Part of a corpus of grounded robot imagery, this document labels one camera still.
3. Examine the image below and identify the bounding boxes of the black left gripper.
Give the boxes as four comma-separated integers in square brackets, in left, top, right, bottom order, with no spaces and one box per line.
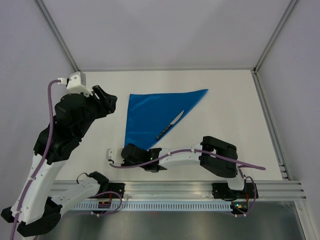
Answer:
[76,84,119,138]

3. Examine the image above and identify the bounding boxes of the blue cloth napkin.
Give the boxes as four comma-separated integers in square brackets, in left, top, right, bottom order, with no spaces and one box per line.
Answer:
[124,89,208,150]

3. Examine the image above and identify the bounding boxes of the steel table knife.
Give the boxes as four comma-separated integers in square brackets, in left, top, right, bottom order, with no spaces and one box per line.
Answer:
[156,110,184,141]

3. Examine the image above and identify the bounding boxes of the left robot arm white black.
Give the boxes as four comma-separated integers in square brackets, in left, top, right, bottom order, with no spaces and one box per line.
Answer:
[1,85,118,238]

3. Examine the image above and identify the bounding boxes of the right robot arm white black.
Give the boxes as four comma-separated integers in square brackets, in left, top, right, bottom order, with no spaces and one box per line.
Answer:
[120,136,259,202]

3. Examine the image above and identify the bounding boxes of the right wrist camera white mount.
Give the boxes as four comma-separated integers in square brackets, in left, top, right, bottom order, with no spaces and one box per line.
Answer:
[106,148,123,166]

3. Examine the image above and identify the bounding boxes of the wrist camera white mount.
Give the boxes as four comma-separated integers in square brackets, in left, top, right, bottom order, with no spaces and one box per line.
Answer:
[58,71,93,97]
[106,148,123,166]

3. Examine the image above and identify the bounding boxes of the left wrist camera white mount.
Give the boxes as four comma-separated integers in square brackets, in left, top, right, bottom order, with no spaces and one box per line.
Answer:
[58,71,93,97]

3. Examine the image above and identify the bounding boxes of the aluminium mounting rail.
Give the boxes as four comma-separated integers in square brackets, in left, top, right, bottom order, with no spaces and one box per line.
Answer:
[49,181,308,201]

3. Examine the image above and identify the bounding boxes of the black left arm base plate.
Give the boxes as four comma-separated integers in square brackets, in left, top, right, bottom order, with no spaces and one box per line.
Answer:
[94,182,126,199]

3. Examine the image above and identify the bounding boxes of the white slotted cable duct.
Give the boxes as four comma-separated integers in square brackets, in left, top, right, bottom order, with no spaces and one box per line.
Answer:
[72,200,232,212]

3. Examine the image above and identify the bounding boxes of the aluminium frame left post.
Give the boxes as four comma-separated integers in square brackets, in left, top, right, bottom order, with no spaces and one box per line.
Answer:
[33,0,80,72]

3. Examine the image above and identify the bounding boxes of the aluminium frame post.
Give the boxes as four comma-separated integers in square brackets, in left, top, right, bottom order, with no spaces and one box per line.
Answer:
[253,0,301,72]
[33,0,80,72]

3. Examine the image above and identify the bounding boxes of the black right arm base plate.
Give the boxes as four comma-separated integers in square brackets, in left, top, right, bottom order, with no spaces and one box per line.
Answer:
[211,182,259,201]

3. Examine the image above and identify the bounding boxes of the aluminium frame right post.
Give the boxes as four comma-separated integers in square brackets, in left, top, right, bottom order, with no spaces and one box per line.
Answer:
[253,0,301,72]

